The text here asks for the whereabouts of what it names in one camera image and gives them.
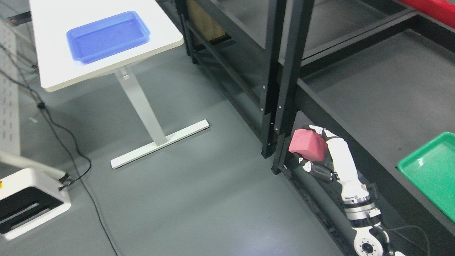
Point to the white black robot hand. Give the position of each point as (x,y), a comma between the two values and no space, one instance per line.
(344,169)

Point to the pink foam block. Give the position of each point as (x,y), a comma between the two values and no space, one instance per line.
(308,144)

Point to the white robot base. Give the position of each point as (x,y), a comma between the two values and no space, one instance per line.
(31,196)

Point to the green plastic tray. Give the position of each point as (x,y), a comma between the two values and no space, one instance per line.
(431,169)

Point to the black metal shelf right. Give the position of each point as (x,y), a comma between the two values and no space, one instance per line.
(381,75)

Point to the black metal shelf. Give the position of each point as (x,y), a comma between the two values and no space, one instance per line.
(381,75)
(248,66)

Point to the black metal shelf left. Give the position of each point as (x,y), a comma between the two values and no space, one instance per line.
(248,66)

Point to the blue plastic tray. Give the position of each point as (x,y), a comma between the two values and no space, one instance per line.
(106,37)

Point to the red metal beam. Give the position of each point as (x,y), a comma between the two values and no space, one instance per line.
(441,10)

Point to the cardboard box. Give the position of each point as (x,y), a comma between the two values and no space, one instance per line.
(204,23)

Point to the white table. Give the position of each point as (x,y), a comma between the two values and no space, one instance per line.
(52,19)

